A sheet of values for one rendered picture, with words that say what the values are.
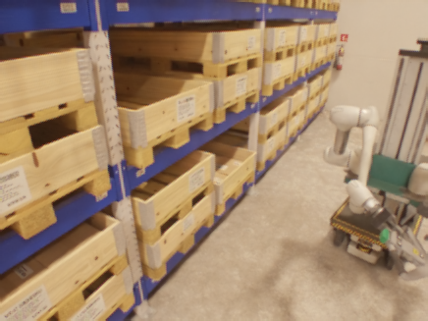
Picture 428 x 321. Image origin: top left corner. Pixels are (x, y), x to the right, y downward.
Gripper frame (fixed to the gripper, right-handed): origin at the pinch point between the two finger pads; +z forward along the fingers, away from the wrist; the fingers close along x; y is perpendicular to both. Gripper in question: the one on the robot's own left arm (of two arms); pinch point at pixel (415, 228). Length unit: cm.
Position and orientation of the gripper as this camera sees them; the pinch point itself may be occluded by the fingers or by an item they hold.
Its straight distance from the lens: 171.9
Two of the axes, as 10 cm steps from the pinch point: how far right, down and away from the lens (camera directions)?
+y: 5.1, -3.8, 7.7
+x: -7.9, -5.5, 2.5
